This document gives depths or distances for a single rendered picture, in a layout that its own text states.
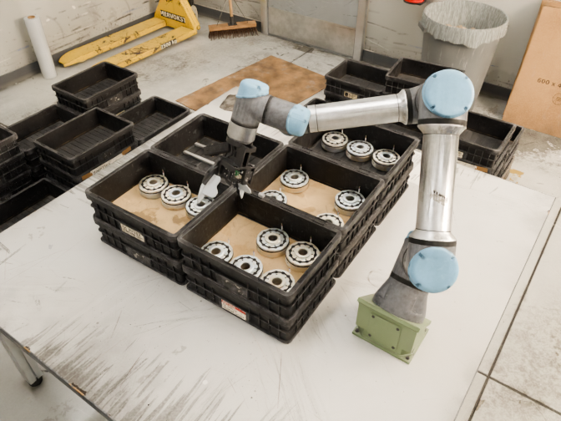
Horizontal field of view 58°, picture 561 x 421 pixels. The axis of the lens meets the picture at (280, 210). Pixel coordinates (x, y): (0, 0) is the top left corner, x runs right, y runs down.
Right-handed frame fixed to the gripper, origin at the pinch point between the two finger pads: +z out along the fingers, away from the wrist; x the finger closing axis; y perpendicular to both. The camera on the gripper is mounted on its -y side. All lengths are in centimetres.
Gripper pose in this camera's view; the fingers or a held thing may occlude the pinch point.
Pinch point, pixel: (218, 200)
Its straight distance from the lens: 145.8
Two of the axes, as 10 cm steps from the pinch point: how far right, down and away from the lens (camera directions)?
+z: -2.8, 8.5, 4.4
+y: 6.2, 5.1, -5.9
